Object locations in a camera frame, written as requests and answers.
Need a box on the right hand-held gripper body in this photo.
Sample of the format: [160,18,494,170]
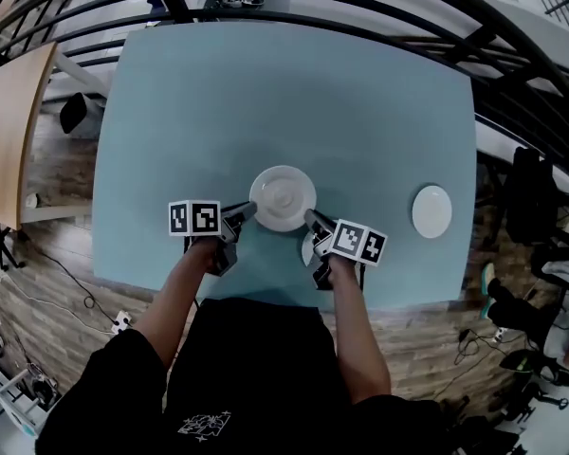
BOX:
[311,219,389,291]

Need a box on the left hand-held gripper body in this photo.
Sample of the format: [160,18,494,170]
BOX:
[168,199,243,278]

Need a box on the large white plate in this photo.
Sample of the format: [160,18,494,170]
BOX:
[248,165,318,233]

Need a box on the small white plate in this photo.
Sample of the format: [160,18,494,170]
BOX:
[411,185,453,240]

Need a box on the person's left forearm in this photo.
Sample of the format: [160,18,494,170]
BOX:
[133,237,220,379]

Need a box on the person's right forearm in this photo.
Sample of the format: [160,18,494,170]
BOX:
[328,256,393,406]

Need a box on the white power strip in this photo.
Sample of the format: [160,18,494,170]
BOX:
[110,310,134,336]

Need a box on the person's black clothing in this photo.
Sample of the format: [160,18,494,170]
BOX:
[35,296,459,455]

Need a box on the light wooden table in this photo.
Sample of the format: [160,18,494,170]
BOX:
[0,40,59,232]

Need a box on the black floor cable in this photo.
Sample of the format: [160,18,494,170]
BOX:
[26,246,120,324]

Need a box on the black cable bundle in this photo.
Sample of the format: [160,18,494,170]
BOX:
[453,327,508,367]

